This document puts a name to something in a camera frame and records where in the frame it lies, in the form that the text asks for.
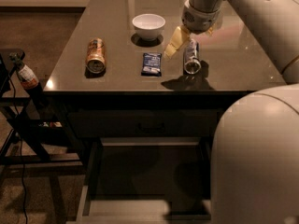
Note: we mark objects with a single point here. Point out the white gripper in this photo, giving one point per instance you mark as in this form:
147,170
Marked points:
200,20

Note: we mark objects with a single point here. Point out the silver blue redbull can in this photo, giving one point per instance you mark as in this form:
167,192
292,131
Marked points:
191,62

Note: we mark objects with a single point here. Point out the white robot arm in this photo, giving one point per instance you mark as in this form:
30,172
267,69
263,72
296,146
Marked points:
255,154

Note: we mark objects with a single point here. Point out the orange soda can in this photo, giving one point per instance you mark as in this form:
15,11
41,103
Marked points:
95,60

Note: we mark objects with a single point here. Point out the closed top drawer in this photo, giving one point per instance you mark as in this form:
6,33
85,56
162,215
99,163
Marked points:
143,123

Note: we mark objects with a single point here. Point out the open middle drawer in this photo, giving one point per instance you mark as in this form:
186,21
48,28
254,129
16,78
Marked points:
147,181

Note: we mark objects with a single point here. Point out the white ceramic bowl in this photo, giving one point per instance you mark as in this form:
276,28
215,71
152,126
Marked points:
148,26

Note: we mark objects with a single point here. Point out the blue snack packet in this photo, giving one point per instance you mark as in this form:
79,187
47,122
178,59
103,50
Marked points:
151,65

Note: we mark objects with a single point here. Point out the dark soda bottle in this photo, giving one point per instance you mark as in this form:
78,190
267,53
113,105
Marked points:
29,81

